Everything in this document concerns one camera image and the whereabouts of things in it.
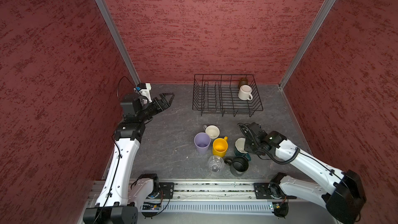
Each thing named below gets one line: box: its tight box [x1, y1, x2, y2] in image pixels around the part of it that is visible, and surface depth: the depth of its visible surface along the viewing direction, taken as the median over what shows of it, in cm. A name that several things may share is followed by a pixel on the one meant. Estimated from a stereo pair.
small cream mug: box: [203, 124, 221, 139], surface depth 89 cm
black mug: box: [223, 155, 250, 177], surface depth 80 cm
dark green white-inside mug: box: [234, 137, 251, 161], surface depth 80 cm
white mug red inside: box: [237, 84, 253, 101], surface depth 108 cm
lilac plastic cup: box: [193, 132, 211, 155], surface depth 83 cm
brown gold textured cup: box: [238, 77, 248, 89], surface depth 115 cm
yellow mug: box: [212, 135, 229, 158], surface depth 83 cm
